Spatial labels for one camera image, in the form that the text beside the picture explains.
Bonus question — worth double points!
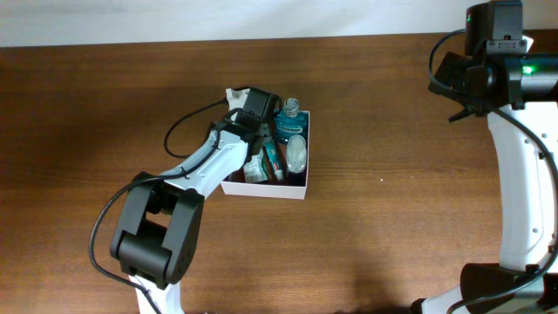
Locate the green toothpaste tube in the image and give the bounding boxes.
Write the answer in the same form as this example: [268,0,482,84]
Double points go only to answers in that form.
[264,141,284,181]

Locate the green white soap box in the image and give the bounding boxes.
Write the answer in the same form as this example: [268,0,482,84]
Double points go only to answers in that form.
[242,155,269,183]

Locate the teal mouthwash bottle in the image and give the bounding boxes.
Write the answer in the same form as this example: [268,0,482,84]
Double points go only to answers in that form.
[275,98,310,144]

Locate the dark blue pump bottle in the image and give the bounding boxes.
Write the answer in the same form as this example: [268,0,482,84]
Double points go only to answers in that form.
[286,135,308,187]

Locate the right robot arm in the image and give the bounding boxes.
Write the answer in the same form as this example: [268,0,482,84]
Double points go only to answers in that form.
[411,52,557,313]

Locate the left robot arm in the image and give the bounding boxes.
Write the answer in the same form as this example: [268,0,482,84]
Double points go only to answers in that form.
[110,117,267,313]

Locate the pink open cardboard box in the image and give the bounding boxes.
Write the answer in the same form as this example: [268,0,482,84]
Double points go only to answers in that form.
[221,126,310,200]

